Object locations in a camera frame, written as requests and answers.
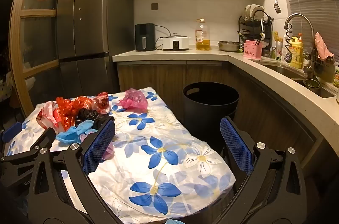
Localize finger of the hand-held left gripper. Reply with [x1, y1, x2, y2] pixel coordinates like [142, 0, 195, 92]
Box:
[0, 121, 23, 145]
[0, 128, 57, 165]

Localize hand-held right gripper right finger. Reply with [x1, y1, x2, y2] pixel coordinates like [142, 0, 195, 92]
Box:
[210, 116, 311, 224]

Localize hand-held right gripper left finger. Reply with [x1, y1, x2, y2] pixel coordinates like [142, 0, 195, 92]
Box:
[28, 118, 119, 224]

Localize red white striped plastic bag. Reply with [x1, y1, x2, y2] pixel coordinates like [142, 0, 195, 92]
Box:
[37, 101, 64, 132]

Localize blue disposable glove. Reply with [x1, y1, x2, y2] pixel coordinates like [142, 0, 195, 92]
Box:
[56, 120, 102, 146]

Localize black plastic bag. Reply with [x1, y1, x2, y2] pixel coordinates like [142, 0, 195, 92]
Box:
[75, 107, 114, 132]

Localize red patterned plastic bag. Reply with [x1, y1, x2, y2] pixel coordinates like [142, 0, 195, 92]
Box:
[56, 97, 93, 132]

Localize dark red translucent plastic bag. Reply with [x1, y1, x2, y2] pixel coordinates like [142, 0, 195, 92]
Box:
[91, 91, 112, 114]

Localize black trash bin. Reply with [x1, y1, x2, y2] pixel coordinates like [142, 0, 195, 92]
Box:
[183, 82, 240, 153]

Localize pink plastic bag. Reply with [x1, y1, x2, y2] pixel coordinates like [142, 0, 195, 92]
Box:
[119, 88, 148, 113]

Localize dotted tablecloth table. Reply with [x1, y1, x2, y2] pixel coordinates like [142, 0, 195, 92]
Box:
[0, 73, 15, 102]

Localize blue floral bed sheet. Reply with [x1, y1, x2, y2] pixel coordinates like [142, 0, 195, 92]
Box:
[5, 86, 236, 224]

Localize beige kitchen countertop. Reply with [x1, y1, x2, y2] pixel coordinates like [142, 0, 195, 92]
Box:
[113, 48, 339, 161]

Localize wooden base cabinets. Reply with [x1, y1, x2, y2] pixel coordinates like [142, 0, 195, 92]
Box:
[117, 60, 329, 177]

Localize steel sink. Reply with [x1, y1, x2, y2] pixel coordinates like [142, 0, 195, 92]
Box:
[261, 62, 337, 98]

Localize pink utensil holder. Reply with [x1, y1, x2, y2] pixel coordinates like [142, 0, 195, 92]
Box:
[244, 40, 263, 59]

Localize steel sink strainer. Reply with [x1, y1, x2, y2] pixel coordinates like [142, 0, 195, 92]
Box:
[304, 78, 322, 93]

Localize steel bowl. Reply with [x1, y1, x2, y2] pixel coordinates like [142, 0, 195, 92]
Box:
[217, 40, 243, 52]

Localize beverage can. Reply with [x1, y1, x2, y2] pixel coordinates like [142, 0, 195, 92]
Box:
[275, 41, 284, 61]

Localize yellow detergent bottle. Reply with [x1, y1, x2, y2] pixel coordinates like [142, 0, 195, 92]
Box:
[287, 33, 305, 69]

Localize cooking oil bottle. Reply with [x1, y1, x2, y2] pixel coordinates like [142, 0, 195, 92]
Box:
[195, 18, 211, 51]

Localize grey refrigerator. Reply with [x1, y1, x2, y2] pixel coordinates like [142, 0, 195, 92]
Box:
[56, 0, 134, 100]

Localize white electric cooker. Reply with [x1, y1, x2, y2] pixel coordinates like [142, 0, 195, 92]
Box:
[162, 32, 190, 51]

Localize black air fryer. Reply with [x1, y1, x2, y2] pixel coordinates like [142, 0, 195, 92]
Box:
[135, 23, 156, 52]

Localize black dish rack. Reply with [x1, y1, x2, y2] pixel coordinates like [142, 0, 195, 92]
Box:
[238, 10, 273, 55]

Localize wooden glass door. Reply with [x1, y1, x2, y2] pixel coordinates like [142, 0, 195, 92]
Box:
[9, 0, 80, 110]

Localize pink dish cloth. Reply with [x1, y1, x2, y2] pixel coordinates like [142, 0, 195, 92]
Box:
[315, 32, 335, 60]

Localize steel kitchen faucet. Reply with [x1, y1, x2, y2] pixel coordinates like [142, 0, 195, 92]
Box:
[284, 14, 321, 81]

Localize black power cable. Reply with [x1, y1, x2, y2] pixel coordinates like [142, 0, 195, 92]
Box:
[154, 25, 171, 51]

